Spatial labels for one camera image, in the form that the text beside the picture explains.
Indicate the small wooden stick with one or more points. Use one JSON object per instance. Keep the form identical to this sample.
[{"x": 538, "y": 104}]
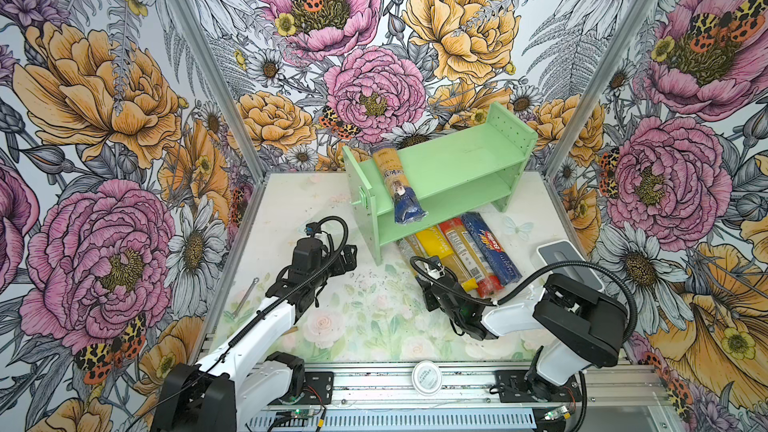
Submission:
[{"x": 245, "y": 297}]

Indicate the white vented cable duct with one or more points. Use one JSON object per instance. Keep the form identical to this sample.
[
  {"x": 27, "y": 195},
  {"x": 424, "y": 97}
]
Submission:
[{"x": 450, "y": 419}]

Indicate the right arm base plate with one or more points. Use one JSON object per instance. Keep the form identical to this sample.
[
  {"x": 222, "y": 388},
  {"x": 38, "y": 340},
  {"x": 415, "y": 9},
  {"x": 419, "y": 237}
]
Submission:
[{"x": 514, "y": 386}]

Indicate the aluminium front rail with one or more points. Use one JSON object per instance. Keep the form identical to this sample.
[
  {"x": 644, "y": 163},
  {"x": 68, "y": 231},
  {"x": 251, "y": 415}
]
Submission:
[{"x": 358, "y": 386}]

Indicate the yellow spaghetti bag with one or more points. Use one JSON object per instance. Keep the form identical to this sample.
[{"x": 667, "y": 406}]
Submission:
[{"x": 434, "y": 243}]

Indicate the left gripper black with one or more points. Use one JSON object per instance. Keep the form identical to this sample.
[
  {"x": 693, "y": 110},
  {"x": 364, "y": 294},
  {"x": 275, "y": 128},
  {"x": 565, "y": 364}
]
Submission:
[{"x": 350, "y": 261}]

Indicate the blue Barilla spaghetti box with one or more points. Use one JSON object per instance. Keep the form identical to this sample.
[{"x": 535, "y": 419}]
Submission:
[{"x": 499, "y": 261}]

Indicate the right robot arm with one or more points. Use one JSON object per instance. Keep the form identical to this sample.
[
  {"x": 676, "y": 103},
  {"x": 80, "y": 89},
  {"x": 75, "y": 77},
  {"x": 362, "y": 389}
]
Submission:
[{"x": 588, "y": 328}]

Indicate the clear white-label spaghetti bag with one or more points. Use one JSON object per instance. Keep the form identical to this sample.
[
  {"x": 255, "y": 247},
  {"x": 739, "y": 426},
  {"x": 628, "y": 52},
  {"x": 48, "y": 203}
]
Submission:
[{"x": 410, "y": 247}]

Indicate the white round lid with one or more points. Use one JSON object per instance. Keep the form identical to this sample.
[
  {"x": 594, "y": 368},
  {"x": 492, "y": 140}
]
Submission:
[{"x": 426, "y": 378}]

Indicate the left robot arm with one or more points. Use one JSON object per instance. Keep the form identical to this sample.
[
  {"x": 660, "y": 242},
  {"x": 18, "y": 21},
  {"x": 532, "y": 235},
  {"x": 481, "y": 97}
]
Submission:
[{"x": 235, "y": 381}]

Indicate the red spaghetti bag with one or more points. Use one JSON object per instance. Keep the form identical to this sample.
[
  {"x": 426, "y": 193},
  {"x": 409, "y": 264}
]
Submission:
[{"x": 471, "y": 257}]

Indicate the blue-bottom Arko spaghetti bag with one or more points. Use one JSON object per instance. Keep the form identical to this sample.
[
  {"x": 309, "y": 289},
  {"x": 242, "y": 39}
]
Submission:
[{"x": 407, "y": 208}]

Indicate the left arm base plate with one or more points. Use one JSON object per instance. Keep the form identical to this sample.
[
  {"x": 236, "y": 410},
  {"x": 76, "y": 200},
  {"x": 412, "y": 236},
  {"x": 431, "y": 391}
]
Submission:
[{"x": 317, "y": 388}]

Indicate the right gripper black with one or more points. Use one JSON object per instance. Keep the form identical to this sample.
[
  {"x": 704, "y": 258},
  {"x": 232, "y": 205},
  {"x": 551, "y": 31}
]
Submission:
[{"x": 428, "y": 295}]

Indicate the green wooden shelf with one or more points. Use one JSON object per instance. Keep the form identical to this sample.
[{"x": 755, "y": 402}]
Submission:
[{"x": 451, "y": 175}]

